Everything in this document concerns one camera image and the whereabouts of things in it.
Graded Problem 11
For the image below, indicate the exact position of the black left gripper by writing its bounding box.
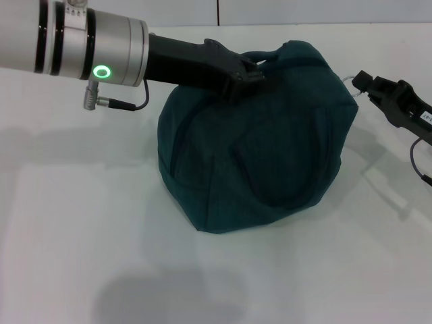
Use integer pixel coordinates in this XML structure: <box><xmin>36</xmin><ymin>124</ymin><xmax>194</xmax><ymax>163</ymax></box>
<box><xmin>144</xmin><ymin>33</ymin><xmax>267</xmax><ymax>103</ymax></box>

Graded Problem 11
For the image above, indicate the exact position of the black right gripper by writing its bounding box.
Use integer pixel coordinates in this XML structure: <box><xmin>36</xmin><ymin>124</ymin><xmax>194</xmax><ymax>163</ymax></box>
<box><xmin>350</xmin><ymin>70</ymin><xmax>432</xmax><ymax>146</ymax></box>

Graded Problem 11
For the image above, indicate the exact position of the dark teal insulated lunch bag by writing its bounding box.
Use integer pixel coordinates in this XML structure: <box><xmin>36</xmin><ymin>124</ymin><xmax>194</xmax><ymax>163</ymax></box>
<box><xmin>157</xmin><ymin>39</ymin><xmax>364</xmax><ymax>235</ymax></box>

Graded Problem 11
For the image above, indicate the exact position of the right arm cable with plug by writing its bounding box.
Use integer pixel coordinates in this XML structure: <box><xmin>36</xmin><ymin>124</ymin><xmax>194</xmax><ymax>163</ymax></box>
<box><xmin>408</xmin><ymin>137</ymin><xmax>432</xmax><ymax>187</ymax></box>

